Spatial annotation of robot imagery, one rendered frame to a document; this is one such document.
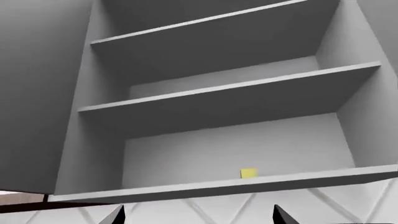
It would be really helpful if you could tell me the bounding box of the grey wall cabinet body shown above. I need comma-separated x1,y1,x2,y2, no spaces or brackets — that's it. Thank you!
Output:
46,0,398,203

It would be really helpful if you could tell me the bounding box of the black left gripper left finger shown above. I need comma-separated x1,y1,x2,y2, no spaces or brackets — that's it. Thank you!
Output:
98,204,126,224

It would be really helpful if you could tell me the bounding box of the small yellow block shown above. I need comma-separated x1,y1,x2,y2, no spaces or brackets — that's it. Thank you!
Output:
239,167,258,179

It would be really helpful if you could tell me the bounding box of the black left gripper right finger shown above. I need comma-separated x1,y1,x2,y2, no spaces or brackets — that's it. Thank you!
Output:
273,203,301,224

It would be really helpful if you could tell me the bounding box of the grey cabinet shelf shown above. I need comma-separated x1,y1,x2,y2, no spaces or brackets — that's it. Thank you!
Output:
90,0,341,78
77,60,382,138

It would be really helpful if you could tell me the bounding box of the grey cabinet door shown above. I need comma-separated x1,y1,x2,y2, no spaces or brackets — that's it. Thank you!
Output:
0,0,94,195

